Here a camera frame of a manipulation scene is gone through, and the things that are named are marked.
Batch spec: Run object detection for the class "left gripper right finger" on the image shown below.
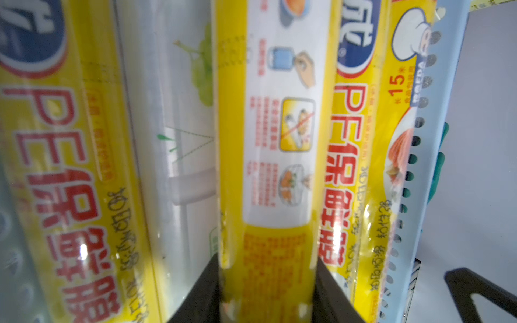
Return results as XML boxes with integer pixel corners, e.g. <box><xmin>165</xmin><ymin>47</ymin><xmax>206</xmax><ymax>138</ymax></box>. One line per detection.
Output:
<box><xmin>311</xmin><ymin>259</ymin><xmax>365</xmax><ymax>323</ymax></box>

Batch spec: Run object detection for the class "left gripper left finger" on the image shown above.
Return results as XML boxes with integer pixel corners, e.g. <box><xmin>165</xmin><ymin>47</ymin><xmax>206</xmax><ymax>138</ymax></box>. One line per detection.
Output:
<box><xmin>168</xmin><ymin>253</ymin><xmax>221</xmax><ymax>323</ymax></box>

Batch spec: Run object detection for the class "green grape wrap roll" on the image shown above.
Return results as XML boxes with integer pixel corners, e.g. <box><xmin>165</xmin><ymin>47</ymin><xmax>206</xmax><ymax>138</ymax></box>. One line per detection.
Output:
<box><xmin>114</xmin><ymin>1</ymin><xmax>218</xmax><ymax>320</ymax></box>

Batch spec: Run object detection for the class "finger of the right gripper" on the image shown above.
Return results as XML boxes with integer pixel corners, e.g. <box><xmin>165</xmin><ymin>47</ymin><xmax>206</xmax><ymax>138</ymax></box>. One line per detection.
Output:
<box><xmin>444</xmin><ymin>267</ymin><xmax>516</xmax><ymax>322</ymax></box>

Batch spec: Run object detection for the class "light blue plastic basket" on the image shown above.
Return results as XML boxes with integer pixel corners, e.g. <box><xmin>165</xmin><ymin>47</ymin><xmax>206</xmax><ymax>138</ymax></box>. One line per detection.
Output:
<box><xmin>376</xmin><ymin>1</ymin><xmax>471</xmax><ymax>322</ymax></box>

